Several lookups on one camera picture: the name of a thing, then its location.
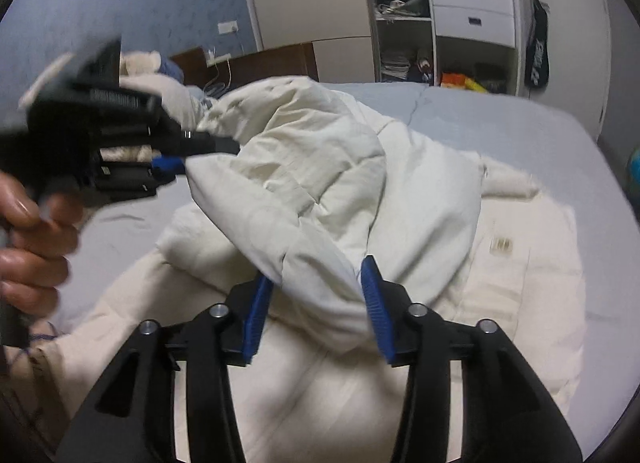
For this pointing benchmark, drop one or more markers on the cream knitted blanket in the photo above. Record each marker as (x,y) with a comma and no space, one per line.
(172,93)

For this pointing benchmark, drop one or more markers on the folded clothes on shelf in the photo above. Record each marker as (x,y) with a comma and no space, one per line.
(397,65)

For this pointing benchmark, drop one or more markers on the bed with grey sheet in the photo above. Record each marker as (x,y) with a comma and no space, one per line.
(500,128)

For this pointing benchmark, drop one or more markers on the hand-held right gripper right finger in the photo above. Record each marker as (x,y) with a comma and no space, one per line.
(377,313)

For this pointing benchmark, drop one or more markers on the person's patterned clothing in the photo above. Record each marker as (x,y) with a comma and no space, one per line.
(30,368)

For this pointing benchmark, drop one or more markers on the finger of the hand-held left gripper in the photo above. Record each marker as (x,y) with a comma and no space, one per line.
(210,144)
(167,167)

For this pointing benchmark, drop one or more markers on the white hooded padded jacket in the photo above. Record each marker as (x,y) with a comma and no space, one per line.
(325,168)

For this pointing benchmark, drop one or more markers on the brown wooden headboard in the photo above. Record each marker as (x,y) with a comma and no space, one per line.
(270,65)

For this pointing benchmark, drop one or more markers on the blue globe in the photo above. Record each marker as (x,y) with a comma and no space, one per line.
(635,165)

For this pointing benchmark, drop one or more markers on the orange and yellow packets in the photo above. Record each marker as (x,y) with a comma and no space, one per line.
(460,80)

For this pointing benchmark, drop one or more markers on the blue cloth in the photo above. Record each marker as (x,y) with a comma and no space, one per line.
(171,70)

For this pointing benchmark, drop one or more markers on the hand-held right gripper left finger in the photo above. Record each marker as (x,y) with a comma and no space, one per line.
(257,313)

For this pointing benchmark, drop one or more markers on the black racket bag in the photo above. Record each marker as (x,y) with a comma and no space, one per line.
(537,53)

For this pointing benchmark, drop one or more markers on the white wardrobe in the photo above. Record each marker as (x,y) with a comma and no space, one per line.
(310,3)

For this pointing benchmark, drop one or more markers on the person's left hand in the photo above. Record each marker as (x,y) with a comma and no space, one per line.
(30,253)

